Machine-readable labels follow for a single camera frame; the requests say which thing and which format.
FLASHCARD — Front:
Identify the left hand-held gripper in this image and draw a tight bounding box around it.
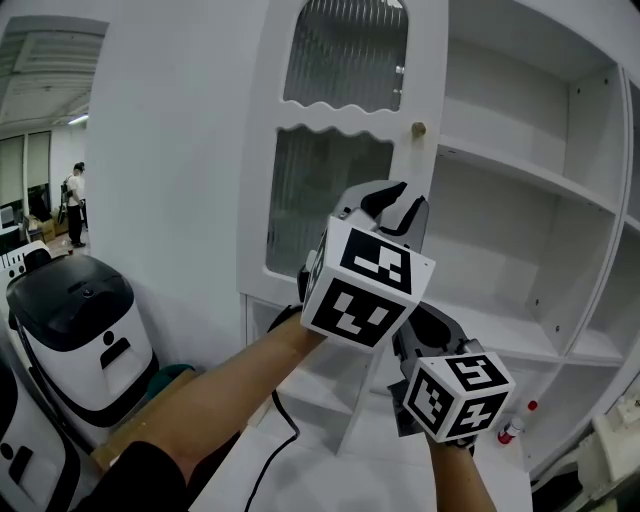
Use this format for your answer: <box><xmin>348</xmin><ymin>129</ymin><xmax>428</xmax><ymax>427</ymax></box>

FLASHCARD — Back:
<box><xmin>298</xmin><ymin>179</ymin><xmax>436</xmax><ymax>350</ymax></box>

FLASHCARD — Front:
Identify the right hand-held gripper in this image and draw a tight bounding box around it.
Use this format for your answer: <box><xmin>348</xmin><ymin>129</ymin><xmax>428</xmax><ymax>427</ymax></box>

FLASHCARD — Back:
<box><xmin>388</xmin><ymin>302</ymin><xmax>516</xmax><ymax>455</ymax></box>

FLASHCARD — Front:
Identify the glass cabinet door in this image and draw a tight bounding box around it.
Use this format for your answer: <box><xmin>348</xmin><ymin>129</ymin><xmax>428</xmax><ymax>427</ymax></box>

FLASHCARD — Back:
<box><xmin>237</xmin><ymin>0</ymin><xmax>451</xmax><ymax>306</ymax></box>

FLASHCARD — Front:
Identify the person's left forearm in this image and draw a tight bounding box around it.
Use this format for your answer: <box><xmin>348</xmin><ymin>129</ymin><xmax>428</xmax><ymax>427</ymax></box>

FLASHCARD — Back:
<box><xmin>119</xmin><ymin>312</ymin><xmax>326</xmax><ymax>486</ymax></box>

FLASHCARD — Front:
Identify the person's right forearm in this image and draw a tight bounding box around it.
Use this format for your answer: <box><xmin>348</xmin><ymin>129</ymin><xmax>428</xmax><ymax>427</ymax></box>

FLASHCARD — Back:
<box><xmin>427</xmin><ymin>439</ymin><xmax>494</xmax><ymax>512</ymax></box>

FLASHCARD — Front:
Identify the white cabinet with shelves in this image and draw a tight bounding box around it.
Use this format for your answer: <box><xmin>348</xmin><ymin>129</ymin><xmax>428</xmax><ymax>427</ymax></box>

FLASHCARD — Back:
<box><xmin>189</xmin><ymin>0</ymin><xmax>640</xmax><ymax>512</ymax></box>

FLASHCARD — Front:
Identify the red-capped plastic bottle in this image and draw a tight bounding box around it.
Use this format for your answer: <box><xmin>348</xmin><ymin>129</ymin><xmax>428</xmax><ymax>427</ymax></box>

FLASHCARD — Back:
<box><xmin>497</xmin><ymin>399</ymin><xmax>540</xmax><ymax>446</ymax></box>

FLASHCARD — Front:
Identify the cream ornate dressing table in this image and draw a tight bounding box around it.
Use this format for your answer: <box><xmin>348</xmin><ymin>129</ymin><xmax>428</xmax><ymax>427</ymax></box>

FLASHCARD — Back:
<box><xmin>574</xmin><ymin>394</ymin><xmax>640</xmax><ymax>512</ymax></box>

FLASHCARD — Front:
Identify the teal round object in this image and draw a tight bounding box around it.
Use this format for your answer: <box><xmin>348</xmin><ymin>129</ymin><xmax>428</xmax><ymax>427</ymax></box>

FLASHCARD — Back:
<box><xmin>144</xmin><ymin>363</ymin><xmax>196</xmax><ymax>401</ymax></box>

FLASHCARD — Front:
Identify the person's black sleeve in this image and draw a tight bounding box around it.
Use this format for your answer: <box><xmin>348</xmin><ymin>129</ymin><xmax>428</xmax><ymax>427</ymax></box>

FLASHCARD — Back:
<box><xmin>82</xmin><ymin>439</ymin><xmax>194</xmax><ymax>512</ymax></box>

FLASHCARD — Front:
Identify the brown cardboard box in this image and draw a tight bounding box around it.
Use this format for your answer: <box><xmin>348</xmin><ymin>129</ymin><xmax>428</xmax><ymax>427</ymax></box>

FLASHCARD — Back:
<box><xmin>89</xmin><ymin>367</ymin><xmax>201</xmax><ymax>474</ymax></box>

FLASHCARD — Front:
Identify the white black delivery robot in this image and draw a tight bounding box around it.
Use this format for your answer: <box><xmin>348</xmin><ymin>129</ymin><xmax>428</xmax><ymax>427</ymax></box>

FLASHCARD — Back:
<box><xmin>0</xmin><ymin>349</ymin><xmax>94</xmax><ymax>512</ymax></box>
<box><xmin>5</xmin><ymin>253</ymin><xmax>160</xmax><ymax>449</ymax></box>

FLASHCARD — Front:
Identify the white slotted crate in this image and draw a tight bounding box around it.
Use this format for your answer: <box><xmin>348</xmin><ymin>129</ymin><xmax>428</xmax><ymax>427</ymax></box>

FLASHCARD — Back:
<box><xmin>4</xmin><ymin>239</ymin><xmax>54</xmax><ymax>279</ymax></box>

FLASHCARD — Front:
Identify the black cable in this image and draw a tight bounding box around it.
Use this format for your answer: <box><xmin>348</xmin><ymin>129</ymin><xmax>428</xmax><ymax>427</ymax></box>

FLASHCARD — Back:
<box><xmin>254</xmin><ymin>387</ymin><xmax>302</xmax><ymax>512</ymax></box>

